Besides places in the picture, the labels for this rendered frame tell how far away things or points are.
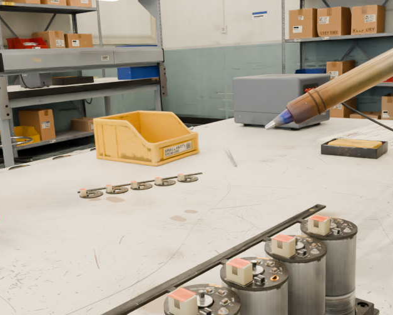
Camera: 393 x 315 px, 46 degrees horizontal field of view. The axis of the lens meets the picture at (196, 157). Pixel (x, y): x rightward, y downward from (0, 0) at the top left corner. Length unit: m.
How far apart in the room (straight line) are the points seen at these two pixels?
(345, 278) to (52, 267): 0.21
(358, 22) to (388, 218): 4.31
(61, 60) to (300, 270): 2.81
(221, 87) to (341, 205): 5.53
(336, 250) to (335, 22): 4.58
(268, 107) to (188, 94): 5.44
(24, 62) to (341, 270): 2.67
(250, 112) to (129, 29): 5.44
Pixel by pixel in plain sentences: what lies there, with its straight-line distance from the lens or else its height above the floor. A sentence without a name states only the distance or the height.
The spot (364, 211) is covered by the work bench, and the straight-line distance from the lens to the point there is 0.43.
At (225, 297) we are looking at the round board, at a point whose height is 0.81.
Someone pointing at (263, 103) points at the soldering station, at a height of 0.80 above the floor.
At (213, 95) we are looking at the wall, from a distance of 6.04.
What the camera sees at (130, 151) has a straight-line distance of 0.64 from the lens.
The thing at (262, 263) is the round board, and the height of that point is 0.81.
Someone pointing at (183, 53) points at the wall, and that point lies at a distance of 6.31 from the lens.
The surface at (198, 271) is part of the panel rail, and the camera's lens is 0.18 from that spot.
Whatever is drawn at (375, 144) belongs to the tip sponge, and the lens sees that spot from 0.66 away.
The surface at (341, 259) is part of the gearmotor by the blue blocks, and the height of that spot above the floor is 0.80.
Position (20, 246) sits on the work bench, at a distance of 0.40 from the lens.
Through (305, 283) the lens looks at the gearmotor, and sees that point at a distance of 0.19.
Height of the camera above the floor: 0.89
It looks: 12 degrees down
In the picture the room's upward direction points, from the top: 3 degrees counter-clockwise
